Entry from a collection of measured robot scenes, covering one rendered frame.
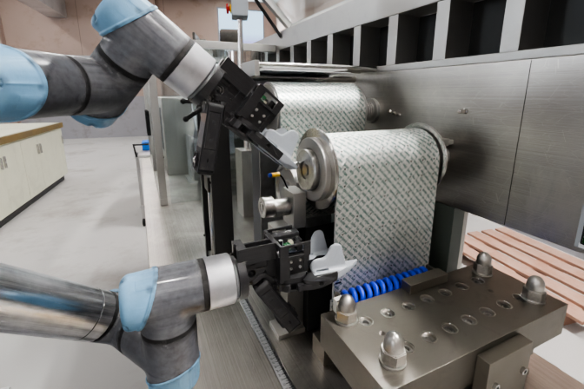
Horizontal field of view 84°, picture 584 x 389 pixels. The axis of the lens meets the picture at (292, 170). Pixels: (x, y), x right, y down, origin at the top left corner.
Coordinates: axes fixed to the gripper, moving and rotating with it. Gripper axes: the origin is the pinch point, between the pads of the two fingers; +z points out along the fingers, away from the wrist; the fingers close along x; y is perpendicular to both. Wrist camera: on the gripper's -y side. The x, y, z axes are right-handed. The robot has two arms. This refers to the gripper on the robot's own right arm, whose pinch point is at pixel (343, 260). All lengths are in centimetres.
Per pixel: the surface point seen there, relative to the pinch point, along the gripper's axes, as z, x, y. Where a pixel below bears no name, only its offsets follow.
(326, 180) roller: -3.8, 0.3, 15.4
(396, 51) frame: 31, 24, 40
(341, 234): -0.7, -0.3, 5.3
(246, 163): 5, 74, 3
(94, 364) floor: -65, 128, -109
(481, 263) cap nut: 27.8, -7.3, -3.6
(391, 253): 11.0, -0.3, -1.1
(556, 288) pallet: 211, 54, -98
